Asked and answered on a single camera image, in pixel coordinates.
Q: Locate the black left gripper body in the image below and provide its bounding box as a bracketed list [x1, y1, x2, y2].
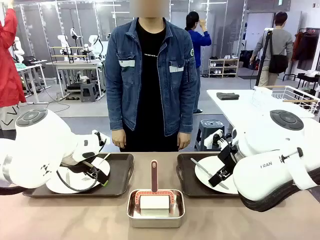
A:
[72, 159, 101, 176]

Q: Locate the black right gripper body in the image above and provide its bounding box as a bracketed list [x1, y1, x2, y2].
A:
[216, 143, 241, 176]

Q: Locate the person's left forearm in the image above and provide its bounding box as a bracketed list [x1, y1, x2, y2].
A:
[177, 79, 199, 134]

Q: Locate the person's right forearm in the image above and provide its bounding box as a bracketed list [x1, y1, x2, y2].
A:
[105, 79, 129, 131]

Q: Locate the black shoulder bag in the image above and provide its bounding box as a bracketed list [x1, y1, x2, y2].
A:
[268, 31, 289, 74]

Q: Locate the person's right hand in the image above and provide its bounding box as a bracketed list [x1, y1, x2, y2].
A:
[111, 129, 127, 149]

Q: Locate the person's left hand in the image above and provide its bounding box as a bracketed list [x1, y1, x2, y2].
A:
[176, 131, 192, 151]

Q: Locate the white round plate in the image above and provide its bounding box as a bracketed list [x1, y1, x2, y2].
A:
[45, 158, 111, 195]
[194, 156, 240, 196]

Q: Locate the dark brown serving tray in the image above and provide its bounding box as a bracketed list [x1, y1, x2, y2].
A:
[22, 152, 135, 199]
[176, 152, 243, 199]

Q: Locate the white side table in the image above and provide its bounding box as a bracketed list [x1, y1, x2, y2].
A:
[206, 88, 316, 137]

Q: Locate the dark folded cloth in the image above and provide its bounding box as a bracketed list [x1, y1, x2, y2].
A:
[216, 91, 240, 101]

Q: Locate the rectangular steel container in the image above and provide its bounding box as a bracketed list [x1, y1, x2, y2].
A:
[126, 188, 186, 229]

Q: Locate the grey plastic step stool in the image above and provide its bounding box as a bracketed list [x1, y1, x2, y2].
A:
[79, 82, 99, 104]

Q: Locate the wooden shoe rack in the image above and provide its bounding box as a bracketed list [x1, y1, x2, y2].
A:
[207, 58, 240, 79]

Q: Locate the person in denim jacket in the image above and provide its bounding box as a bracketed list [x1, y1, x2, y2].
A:
[104, 0, 199, 153]

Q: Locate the white desk with clutter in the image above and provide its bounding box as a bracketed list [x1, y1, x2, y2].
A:
[15, 59, 49, 105]

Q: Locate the person in blue sweater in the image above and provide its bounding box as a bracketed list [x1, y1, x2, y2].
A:
[184, 11, 213, 115]

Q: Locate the red jacket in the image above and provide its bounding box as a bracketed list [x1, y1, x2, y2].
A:
[0, 6, 27, 108]

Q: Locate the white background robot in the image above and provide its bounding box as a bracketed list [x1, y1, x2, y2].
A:
[86, 34, 109, 61]
[56, 26, 84, 62]

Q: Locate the person in grey sweater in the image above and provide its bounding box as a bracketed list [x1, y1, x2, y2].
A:
[249, 11, 294, 87]

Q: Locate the clothes rack with dark coats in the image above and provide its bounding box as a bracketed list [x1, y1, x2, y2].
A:
[290, 27, 320, 73]

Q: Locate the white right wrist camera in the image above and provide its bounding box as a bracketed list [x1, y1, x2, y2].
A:
[203, 129, 233, 151]

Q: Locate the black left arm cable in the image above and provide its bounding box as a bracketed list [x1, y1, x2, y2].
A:
[55, 166, 99, 194]

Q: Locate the black right arm cable sleeve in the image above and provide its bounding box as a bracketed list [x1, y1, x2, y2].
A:
[239, 169, 320, 213]

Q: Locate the white wire basket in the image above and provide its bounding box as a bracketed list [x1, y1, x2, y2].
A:
[251, 85, 320, 118]

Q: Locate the white workbench with frame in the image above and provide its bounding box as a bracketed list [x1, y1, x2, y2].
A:
[45, 45, 106, 101]

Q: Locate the black camera tripod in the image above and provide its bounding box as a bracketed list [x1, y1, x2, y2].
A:
[254, 27, 275, 87]

